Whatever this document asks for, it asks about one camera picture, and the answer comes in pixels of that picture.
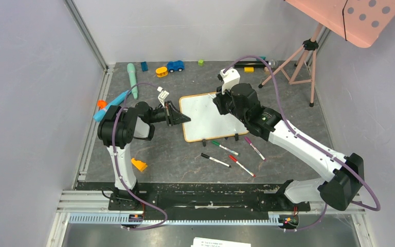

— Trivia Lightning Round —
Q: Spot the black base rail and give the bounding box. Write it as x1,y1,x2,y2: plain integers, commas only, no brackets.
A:
76,182,311,221

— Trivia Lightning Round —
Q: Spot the yellow oval toy brick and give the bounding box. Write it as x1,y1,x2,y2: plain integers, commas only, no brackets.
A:
155,66,169,78

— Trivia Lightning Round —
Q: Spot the green capped marker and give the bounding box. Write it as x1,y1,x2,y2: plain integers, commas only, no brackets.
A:
211,140,239,156

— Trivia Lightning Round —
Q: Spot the black capped marker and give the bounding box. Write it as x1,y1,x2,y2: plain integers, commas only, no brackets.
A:
201,153,231,168

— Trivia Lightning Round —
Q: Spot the pink music stand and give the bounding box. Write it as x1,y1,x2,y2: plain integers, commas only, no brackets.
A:
273,0,395,107

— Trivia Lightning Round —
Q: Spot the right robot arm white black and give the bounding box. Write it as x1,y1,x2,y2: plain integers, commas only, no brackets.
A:
212,83,364,211

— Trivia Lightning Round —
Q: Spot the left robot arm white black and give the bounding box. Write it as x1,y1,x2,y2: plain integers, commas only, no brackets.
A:
97,101,191,191

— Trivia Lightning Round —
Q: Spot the white whiteboard wooden frame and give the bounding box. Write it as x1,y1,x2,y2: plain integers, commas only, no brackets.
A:
179,92,248,143

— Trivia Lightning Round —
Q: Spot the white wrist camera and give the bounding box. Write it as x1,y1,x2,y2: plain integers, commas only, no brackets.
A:
157,86,169,108
219,67,240,94

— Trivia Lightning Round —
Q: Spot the small orange block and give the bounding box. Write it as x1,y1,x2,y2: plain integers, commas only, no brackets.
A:
97,100,107,110

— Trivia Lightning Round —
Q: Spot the clear round cap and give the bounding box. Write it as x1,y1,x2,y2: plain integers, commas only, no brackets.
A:
268,59,279,69

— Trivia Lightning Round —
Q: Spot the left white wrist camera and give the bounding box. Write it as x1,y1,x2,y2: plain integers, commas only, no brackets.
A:
157,86,169,108

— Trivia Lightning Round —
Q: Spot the black cylinder tube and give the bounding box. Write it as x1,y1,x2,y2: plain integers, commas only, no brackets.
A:
234,61,266,68

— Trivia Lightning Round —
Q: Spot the beige wooden cube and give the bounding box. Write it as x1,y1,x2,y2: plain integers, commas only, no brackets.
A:
264,67,272,76

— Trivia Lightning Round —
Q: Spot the dark blue brick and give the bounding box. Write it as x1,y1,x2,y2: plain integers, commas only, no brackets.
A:
140,61,149,72

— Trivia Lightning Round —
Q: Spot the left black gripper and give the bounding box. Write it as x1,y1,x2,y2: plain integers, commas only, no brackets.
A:
147,100,190,127

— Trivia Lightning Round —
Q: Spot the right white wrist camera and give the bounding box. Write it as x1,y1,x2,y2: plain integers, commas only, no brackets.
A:
219,67,240,94

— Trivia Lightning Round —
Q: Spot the white paper sheet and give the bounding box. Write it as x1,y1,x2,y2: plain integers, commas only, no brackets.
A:
191,237,252,247

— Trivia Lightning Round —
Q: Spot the mint green toy crayon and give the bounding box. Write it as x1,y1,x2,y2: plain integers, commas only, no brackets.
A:
127,63,138,99

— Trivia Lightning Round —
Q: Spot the blue toy car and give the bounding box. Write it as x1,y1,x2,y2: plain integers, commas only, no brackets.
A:
167,60,185,73

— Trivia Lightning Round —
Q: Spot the red capped marker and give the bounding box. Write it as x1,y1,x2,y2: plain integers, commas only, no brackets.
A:
228,155,256,178

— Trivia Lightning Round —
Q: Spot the purple capped marker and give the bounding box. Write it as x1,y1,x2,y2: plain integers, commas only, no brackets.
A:
244,137,266,161

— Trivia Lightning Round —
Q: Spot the yellow flat brick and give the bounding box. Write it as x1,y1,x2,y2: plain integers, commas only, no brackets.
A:
244,67,254,73

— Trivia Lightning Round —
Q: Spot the light blue toy crayon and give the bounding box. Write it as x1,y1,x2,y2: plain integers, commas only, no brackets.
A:
93,90,129,122

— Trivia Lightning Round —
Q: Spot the orange wedge block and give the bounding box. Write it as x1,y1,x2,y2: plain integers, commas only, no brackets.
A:
131,158,148,172

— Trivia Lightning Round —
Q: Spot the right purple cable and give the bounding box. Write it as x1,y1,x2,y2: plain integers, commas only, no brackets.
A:
222,55,382,233

